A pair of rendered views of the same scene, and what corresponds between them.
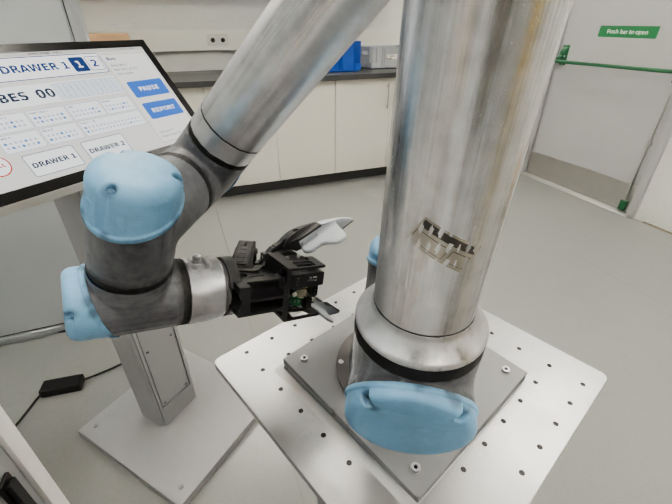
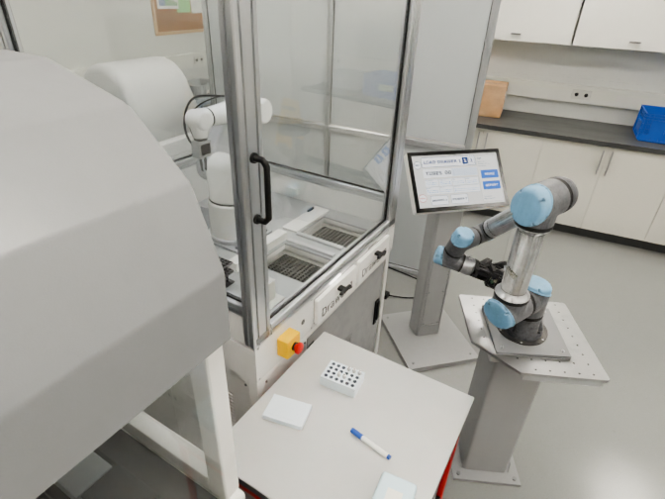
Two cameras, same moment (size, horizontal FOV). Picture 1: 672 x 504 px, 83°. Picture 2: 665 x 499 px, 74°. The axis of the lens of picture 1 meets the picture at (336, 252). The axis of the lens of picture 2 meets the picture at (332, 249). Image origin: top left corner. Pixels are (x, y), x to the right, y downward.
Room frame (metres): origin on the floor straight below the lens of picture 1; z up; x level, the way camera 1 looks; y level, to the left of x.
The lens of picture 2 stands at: (-1.07, -0.53, 1.89)
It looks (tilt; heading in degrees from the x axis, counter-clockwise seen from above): 31 degrees down; 45
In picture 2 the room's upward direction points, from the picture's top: 3 degrees clockwise
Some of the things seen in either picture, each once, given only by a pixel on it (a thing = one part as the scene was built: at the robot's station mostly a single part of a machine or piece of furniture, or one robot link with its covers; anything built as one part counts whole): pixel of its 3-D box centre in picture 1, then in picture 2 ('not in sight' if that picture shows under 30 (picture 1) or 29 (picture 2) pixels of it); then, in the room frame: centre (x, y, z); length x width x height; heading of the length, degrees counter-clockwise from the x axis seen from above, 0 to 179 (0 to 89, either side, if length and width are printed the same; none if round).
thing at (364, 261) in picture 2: not in sight; (373, 257); (0.23, 0.53, 0.87); 0.29 x 0.02 x 0.11; 15
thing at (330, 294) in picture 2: not in sight; (336, 293); (-0.08, 0.45, 0.87); 0.29 x 0.02 x 0.11; 15
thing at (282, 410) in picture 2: not in sight; (287, 411); (-0.51, 0.20, 0.77); 0.13 x 0.09 x 0.02; 118
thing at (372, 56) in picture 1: (384, 56); not in sight; (3.84, -0.44, 0.99); 0.40 x 0.31 x 0.17; 112
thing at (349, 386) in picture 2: not in sight; (342, 378); (-0.30, 0.18, 0.78); 0.12 x 0.08 x 0.04; 111
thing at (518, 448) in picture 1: (402, 392); (522, 344); (0.42, -0.11, 0.70); 0.45 x 0.44 x 0.12; 132
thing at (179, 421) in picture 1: (146, 308); (438, 271); (0.88, 0.56, 0.51); 0.50 x 0.45 x 1.02; 61
